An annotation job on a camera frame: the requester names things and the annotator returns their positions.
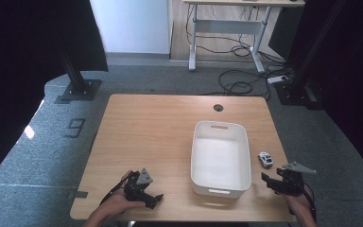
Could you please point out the white plastic bin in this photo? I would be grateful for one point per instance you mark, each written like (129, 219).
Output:
(220, 157)

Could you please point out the person's left hand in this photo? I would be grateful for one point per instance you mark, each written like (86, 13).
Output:
(116, 205)

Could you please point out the black metal stand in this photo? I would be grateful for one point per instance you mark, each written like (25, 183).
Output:
(77, 85)
(299, 82)

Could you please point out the white power strip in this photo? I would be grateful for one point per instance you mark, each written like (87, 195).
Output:
(278, 79)

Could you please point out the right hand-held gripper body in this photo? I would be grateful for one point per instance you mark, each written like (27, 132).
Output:
(293, 184)

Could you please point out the white toy car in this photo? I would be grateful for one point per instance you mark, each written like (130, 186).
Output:
(265, 160)

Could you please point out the dark curtain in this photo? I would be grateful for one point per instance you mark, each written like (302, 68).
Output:
(359, 78)
(19, 63)

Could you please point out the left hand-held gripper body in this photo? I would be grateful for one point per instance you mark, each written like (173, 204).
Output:
(134, 187)

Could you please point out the white metal-legged desk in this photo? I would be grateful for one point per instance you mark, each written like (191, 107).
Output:
(230, 26)

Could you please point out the white panel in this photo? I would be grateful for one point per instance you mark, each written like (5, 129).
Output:
(132, 25)

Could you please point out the person's right hand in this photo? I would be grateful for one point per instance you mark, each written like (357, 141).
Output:
(301, 203)

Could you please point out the grey tape piece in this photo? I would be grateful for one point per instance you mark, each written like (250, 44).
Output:
(78, 194)

